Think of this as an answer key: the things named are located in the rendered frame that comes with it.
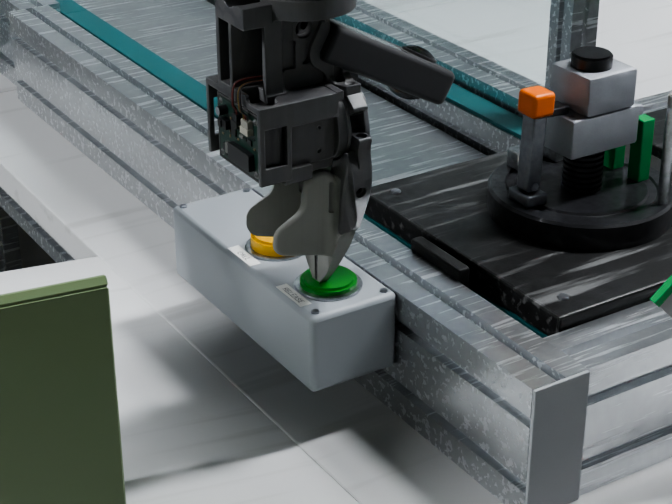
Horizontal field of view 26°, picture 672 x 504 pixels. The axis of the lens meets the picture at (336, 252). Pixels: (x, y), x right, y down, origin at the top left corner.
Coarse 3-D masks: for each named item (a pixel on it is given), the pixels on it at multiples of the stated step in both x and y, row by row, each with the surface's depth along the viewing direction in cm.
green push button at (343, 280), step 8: (304, 272) 102; (336, 272) 102; (344, 272) 102; (352, 272) 102; (304, 280) 101; (312, 280) 101; (328, 280) 101; (336, 280) 101; (344, 280) 101; (352, 280) 101; (304, 288) 101; (312, 288) 100; (320, 288) 100; (328, 288) 100; (336, 288) 100; (344, 288) 100; (352, 288) 101
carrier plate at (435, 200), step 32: (480, 160) 119; (384, 192) 113; (416, 192) 113; (448, 192) 113; (480, 192) 113; (384, 224) 112; (416, 224) 108; (448, 224) 108; (480, 224) 108; (480, 256) 103; (512, 256) 103; (544, 256) 103; (576, 256) 103; (608, 256) 103; (640, 256) 103; (480, 288) 103; (512, 288) 100; (544, 288) 99; (576, 288) 99; (608, 288) 99; (640, 288) 99; (544, 320) 97; (576, 320) 97
